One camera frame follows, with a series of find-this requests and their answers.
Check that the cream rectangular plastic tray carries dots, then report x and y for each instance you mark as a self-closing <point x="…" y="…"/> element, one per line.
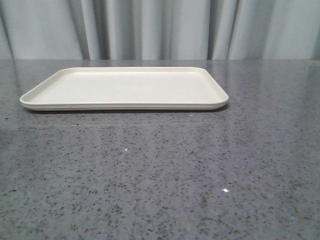
<point x="126" y="88"/>

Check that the pale grey-green curtain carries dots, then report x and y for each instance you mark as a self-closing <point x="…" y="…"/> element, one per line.
<point x="159" y="29"/>

